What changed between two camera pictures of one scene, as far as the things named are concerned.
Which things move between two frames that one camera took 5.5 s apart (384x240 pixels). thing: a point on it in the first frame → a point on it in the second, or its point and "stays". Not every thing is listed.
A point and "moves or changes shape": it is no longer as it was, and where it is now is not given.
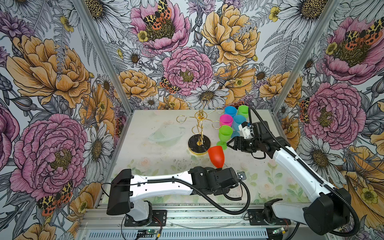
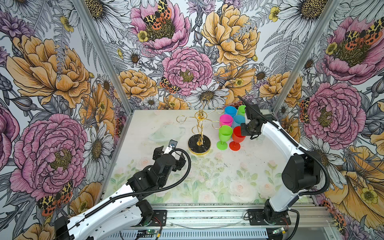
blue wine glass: [237, 120] stays
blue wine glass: [230, 110] stays
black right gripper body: [249, 145] → [247, 129]
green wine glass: [243, 110] stays
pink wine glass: [225, 119] stays
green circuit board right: [278, 230] stays
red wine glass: [216, 155] moves or changes shape
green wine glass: [225, 132] stays
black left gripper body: [224, 187] → [157, 152]
